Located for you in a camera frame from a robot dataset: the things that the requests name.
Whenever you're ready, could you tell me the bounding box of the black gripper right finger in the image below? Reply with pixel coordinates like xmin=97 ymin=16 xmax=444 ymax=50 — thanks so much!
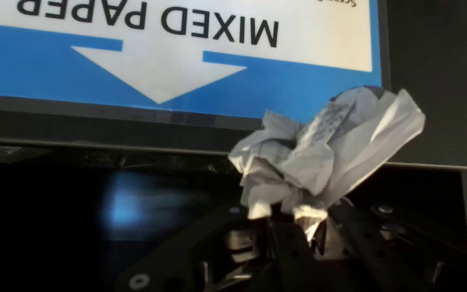
xmin=319 ymin=198 xmax=467 ymax=292

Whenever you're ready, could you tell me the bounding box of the blue sign with up arrow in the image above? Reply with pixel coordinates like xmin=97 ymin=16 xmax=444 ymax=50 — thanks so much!
xmin=0 ymin=0 xmax=384 ymax=123

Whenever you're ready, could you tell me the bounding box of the black bin cabinet door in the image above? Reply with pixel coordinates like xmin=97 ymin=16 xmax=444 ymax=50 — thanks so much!
xmin=0 ymin=0 xmax=467 ymax=170

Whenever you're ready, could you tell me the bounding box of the white printed tissue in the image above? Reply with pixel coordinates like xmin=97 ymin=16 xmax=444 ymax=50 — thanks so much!
xmin=227 ymin=84 xmax=428 ymax=243

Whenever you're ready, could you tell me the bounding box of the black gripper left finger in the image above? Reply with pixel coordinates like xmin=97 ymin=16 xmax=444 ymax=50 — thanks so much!
xmin=116 ymin=204 xmax=305 ymax=292

